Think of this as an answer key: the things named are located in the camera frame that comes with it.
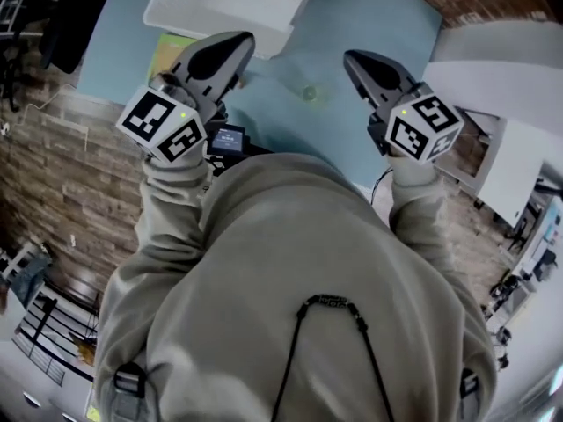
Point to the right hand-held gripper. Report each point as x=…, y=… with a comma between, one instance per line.
x=422, y=121

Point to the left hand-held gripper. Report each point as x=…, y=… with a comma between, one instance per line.
x=154, y=117

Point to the clear cup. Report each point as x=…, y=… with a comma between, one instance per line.
x=310, y=91

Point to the white plastic basket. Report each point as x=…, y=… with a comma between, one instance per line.
x=228, y=11

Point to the person's right forearm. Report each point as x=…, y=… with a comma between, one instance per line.
x=418, y=200

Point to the person's left forearm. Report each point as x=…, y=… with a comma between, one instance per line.
x=171, y=209

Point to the green and yellow book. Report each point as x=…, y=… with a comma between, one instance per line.
x=165, y=55

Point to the small screen device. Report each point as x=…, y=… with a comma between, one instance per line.
x=226, y=141

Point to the white partition panel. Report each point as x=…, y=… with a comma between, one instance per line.
x=510, y=169

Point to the black office chair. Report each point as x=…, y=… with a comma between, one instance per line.
x=66, y=24

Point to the light blue table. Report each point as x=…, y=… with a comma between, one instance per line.
x=334, y=24

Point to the person's grey hoodie torso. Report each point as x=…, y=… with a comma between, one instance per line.
x=286, y=244

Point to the black metal railing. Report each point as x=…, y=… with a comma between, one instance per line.
x=48, y=323

